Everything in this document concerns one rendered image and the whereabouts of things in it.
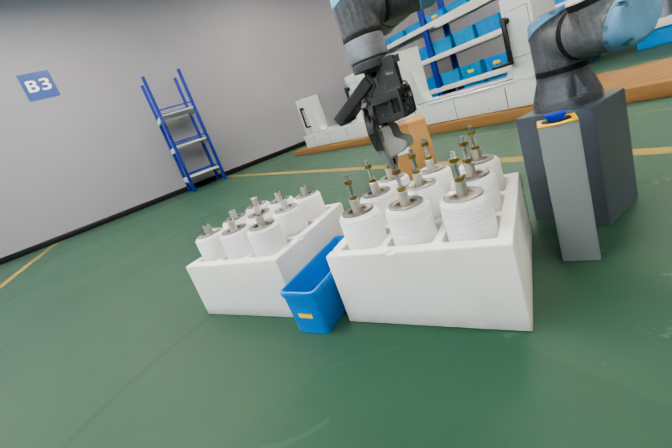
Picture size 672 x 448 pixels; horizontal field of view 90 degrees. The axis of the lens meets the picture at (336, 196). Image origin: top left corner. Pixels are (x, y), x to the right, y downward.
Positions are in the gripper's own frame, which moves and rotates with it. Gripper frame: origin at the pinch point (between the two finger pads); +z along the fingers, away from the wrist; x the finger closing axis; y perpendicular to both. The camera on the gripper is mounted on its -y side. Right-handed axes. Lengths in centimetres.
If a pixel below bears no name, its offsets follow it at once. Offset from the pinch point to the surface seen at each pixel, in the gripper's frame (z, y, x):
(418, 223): 12.4, 3.8, -3.6
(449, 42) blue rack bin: -55, -106, 560
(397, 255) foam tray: 17.1, -0.7, -7.8
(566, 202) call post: 20.0, 28.1, 17.0
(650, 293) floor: 34, 38, 6
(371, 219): 10.8, -6.9, -2.8
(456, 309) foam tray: 29.8, 8.0, -7.4
